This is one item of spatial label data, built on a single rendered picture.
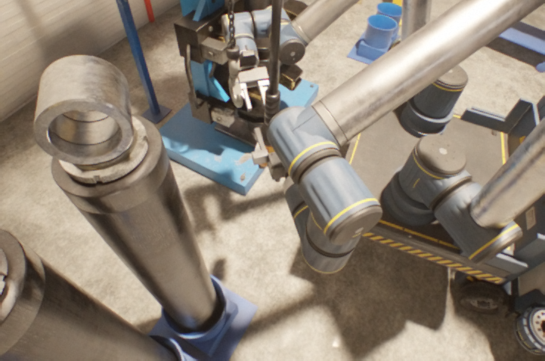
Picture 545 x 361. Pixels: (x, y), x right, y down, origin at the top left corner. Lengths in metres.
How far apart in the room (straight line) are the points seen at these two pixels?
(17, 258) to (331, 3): 1.08
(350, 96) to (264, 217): 1.68
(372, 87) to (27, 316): 0.69
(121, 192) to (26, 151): 2.50
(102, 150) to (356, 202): 0.44
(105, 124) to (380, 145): 1.37
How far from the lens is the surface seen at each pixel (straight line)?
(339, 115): 0.63
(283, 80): 2.40
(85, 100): 0.56
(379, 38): 3.50
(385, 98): 0.65
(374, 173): 1.65
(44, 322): 0.71
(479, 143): 2.05
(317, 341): 2.02
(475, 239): 1.29
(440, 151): 1.35
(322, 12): 1.23
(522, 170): 1.08
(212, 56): 1.82
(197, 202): 2.34
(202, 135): 2.54
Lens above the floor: 1.98
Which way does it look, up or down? 51 degrees down
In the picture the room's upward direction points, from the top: 5 degrees clockwise
